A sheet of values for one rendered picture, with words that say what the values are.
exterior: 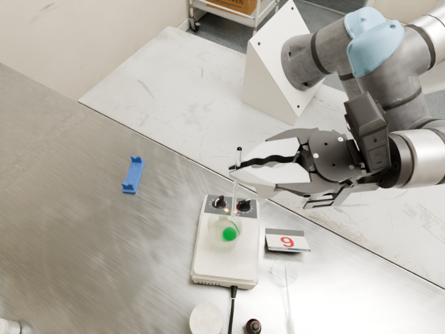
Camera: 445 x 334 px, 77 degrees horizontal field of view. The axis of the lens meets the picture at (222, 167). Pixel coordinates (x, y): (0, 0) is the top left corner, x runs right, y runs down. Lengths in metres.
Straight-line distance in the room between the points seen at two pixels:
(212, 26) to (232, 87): 2.04
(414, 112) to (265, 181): 0.27
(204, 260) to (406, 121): 0.41
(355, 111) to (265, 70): 0.51
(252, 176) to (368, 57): 0.25
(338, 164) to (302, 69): 0.50
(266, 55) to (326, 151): 0.49
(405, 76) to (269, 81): 0.40
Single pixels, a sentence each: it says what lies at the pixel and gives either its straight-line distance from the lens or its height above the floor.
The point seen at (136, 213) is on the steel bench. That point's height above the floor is 0.90.
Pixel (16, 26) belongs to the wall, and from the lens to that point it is 1.82.
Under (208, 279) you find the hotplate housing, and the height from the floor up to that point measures 0.96.
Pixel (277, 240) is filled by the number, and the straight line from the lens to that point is 0.66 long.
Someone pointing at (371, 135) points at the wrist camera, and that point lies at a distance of 0.30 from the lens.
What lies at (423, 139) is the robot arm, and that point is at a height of 1.27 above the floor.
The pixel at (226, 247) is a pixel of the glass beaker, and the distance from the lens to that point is 0.53.
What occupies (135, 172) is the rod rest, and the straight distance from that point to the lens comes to 0.76.
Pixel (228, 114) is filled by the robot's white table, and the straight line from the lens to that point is 0.87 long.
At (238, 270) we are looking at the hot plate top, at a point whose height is 0.99.
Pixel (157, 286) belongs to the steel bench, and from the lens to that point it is 0.65.
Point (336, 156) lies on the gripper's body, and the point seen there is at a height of 1.26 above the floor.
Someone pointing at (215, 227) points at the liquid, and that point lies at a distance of 0.55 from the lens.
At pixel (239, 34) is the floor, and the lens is 2.87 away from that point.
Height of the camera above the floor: 1.53
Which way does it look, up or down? 58 degrees down
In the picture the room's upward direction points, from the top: 3 degrees clockwise
